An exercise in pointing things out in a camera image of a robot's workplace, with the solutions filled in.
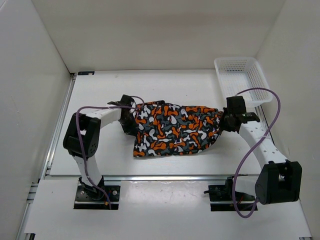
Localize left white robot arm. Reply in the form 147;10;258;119
62;94;139;201

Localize orange camouflage shorts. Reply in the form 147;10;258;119
133;100;224;158

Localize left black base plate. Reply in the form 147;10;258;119
73;185;121;210

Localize white perforated plastic basket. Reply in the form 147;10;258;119
214;56;273;108

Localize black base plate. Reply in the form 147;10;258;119
208;184;258;212
73;185;121;210

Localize front aluminium rail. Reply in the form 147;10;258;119
47;174;283;182

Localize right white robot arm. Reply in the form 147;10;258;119
220;96;302;205

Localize left aluminium rail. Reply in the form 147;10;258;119
37;73;77;183

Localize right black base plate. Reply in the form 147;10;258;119
208;184;258;212

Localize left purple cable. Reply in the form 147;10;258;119
76;95;145;210

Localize small blue label plate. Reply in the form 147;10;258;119
77;71;95;76

